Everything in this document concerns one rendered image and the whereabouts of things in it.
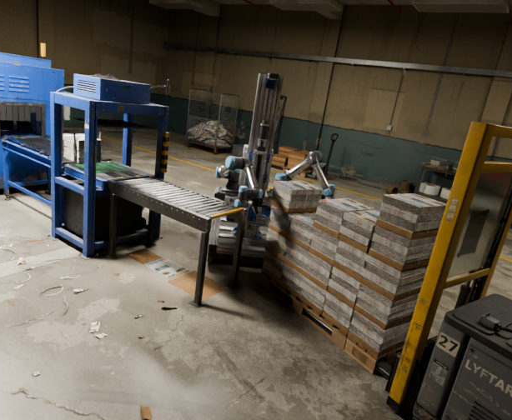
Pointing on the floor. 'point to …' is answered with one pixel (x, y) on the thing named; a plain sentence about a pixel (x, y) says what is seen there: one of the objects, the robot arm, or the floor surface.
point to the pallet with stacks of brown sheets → (288, 156)
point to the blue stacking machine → (12, 113)
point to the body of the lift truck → (482, 365)
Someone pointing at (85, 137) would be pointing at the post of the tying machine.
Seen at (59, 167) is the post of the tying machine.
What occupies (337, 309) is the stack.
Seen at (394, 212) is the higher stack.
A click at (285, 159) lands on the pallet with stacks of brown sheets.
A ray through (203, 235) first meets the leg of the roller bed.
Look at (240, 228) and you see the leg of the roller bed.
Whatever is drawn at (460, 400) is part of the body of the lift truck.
